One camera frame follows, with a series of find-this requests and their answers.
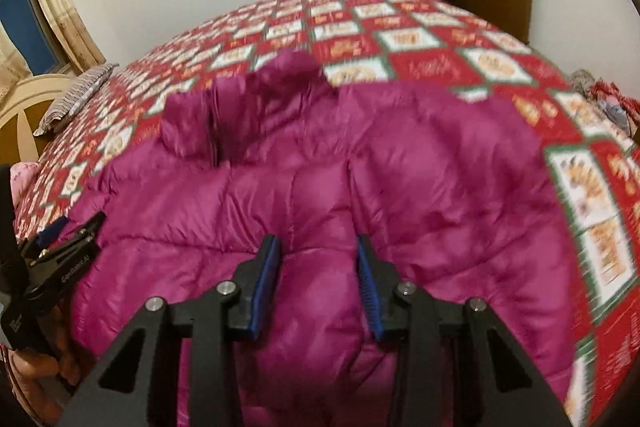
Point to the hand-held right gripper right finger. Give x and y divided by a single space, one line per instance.
371 294

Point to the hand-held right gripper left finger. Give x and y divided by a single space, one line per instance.
265 292

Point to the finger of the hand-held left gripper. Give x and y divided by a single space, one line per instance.
52 233
75 237

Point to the magenta puffer jacket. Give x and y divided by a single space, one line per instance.
425 182

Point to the pile of clothes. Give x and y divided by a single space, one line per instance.
607 102

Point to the person's left hand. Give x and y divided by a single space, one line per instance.
35 372

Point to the pink cloth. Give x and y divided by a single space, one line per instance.
22 179

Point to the cream wooden headboard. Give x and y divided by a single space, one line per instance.
25 117

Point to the striped pillow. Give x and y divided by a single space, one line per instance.
75 97

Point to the beige curtain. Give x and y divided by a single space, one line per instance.
65 22

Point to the window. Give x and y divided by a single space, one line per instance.
25 22

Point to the red printed bed blanket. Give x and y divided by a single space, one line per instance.
425 67

